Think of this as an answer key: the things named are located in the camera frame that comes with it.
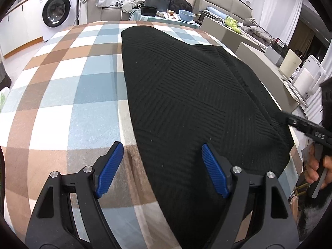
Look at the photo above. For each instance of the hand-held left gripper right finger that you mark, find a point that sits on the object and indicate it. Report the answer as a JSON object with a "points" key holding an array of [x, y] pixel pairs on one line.
{"points": [[214, 170]]}

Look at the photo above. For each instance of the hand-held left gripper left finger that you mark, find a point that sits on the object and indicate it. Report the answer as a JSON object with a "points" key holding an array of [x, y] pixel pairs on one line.
{"points": [[110, 171]]}

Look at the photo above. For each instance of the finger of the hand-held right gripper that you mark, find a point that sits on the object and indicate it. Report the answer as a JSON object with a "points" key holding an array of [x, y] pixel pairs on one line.
{"points": [[291, 120]]}

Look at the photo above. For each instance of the black knit sweater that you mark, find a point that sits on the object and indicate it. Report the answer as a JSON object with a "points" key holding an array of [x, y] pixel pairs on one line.
{"points": [[194, 96]]}

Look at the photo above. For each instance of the person's right hand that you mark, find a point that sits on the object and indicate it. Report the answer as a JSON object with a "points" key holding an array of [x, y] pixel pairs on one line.
{"points": [[312, 171]]}

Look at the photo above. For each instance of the white air purifier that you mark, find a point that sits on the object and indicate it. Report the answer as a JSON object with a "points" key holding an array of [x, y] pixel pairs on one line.
{"points": [[310, 79]]}

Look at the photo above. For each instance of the beige box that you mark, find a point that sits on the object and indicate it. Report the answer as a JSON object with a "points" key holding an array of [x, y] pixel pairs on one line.
{"points": [[290, 62]]}

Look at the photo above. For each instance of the beige upholstered panel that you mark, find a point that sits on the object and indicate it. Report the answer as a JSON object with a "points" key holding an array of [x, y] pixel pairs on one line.
{"points": [[259, 64]]}

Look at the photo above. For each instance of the black box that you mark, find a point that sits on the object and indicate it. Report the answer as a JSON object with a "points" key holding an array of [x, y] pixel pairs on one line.
{"points": [[280, 46]]}

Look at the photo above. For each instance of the checked blanket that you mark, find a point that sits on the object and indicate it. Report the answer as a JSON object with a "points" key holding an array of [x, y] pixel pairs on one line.
{"points": [[77, 96]]}

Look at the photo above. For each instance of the grey fuzzy clothing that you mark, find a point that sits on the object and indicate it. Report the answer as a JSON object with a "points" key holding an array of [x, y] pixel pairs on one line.
{"points": [[310, 217]]}

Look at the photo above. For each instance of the grey padded jacket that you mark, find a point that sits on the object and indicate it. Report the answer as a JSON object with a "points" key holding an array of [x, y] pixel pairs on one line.
{"points": [[259, 31]]}

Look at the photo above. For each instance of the green soft item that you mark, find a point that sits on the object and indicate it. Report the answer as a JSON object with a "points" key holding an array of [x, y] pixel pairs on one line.
{"points": [[231, 22]]}

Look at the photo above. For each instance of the light blue pillow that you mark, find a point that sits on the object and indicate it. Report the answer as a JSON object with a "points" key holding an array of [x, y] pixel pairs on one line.
{"points": [[216, 11]]}

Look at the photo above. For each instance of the small table with teal cloth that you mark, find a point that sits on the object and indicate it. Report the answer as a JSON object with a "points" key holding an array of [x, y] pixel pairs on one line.
{"points": [[192, 25]]}

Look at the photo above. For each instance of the blue bowl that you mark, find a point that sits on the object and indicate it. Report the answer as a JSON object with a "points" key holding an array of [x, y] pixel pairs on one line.
{"points": [[186, 16]]}

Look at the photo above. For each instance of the grey sofa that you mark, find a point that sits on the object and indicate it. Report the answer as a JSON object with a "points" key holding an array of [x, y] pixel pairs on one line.
{"points": [[111, 14]]}

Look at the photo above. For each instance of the white washing machine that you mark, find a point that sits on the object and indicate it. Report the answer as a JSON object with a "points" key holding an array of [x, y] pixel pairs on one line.
{"points": [[57, 11]]}

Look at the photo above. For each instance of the white cloth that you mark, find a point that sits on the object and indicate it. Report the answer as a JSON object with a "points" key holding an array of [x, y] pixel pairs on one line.
{"points": [[132, 4]]}

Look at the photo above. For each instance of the white cabinet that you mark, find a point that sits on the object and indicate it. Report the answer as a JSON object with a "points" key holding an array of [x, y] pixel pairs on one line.
{"points": [[18, 26]]}

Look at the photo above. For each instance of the black container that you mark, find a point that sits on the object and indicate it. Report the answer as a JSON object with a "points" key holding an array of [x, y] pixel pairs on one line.
{"points": [[158, 4]]}

